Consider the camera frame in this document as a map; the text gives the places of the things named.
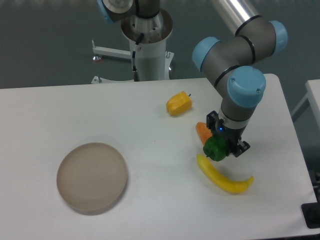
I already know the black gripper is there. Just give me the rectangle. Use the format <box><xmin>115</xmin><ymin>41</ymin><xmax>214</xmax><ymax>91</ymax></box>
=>
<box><xmin>206</xmin><ymin>110</ymin><xmax>251</xmax><ymax>158</ymax></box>

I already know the orange toy pepper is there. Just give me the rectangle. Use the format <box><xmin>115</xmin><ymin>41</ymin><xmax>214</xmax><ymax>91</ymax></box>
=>
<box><xmin>195</xmin><ymin>122</ymin><xmax>212</xmax><ymax>145</ymax></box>

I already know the green toy bell pepper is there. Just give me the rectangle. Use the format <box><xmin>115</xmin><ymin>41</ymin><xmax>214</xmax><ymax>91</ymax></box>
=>
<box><xmin>203</xmin><ymin>135</ymin><xmax>230</xmax><ymax>162</ymax></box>

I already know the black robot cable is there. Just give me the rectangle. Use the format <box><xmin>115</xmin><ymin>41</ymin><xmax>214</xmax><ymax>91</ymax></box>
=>
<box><xmin>131</xmin><ymin>32</ymin><xmax>145</xmax><ymax>82</ymax></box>

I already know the black device at edge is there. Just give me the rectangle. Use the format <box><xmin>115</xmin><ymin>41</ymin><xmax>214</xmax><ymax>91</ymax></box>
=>
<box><xmin>301</xmin><ymin>202</ymin><xmax>320</xmax><ymax>229</ymax></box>

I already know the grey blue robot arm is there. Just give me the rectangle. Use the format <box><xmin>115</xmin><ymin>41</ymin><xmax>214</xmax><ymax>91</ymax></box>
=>
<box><xmin>97</xmin><ymin>0</ymin><xmax>288</xmax><ymax>162</ymax></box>

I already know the yellow toy banana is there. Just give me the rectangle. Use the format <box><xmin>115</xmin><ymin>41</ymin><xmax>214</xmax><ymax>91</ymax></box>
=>
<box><xmin>196</xmin><ymin>154</ymin><xmax>254</xmax><ymax>194</ymax></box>

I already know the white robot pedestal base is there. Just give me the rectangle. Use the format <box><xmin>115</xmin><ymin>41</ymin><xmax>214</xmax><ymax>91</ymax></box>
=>
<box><xmin>91</xmin><ymin>8</ymin><xmax>174</xmax><ymax>82</ymax></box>

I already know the yellow toy bell pepper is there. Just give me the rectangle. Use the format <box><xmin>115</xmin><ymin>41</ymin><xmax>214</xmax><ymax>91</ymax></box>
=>
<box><xmin>166</xmin><ymin>91</ymin><xmax>193</xmax><ymax>116</ymax></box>

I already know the beige round plate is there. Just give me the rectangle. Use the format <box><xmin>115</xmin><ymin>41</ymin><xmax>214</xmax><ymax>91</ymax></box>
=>
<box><xmin>56</xmin><ymin>142</ymin><xmax>128</xmax><ymax>216</ymax></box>

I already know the white side table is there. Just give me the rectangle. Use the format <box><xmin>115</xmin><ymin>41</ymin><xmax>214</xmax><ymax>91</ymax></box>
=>
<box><xmin>290</xmin><ymin>79</ymin><xmax>320</xmax><ymax>126</ymax></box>

